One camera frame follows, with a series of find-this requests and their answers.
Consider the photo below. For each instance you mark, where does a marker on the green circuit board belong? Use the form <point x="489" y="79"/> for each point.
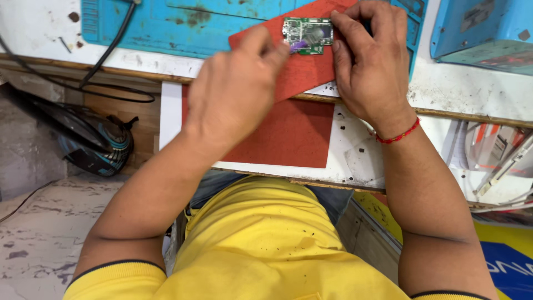
<point x="310" y="35"/>

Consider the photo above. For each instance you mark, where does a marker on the person's right hand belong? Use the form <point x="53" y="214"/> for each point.
<point x="374" y="71"/>

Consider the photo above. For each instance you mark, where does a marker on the black and blue helmet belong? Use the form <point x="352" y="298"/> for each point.
<point x="91" y="137"/>

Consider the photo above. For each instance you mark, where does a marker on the blue jeans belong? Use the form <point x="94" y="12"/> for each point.
<point x="333" y="200"/>

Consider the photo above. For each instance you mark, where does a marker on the yellow polo shirt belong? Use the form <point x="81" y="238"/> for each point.
<point x="258" y="250"/>

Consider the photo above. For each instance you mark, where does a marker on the yellow and blue bag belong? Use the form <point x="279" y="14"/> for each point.
<point x="508" y="258"/>

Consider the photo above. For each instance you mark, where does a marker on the blue machine housing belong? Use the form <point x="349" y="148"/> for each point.
<point x="483" y="33"/>

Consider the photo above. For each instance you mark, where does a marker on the square red rubber mat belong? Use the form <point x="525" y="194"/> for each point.
<point x="287" y="133"/>

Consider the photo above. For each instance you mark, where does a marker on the blue silicone repair mat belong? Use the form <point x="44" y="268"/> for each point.
<point x="187" y="25"/>

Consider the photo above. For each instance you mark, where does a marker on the person's left hand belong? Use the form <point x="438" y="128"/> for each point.
<point x="229" y="91"/>

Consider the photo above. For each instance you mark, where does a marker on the white pull-out board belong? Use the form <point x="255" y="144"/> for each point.
<point x="354" y="150"/>

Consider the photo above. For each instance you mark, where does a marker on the purple tool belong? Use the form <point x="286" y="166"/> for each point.
<point x="299" y="45"/>

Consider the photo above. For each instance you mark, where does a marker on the long red rubber mat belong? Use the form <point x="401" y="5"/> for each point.
<point x="308" y="73"/>

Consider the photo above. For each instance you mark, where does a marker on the small metal pin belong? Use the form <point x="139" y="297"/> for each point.
<point x="64" y="44"/>

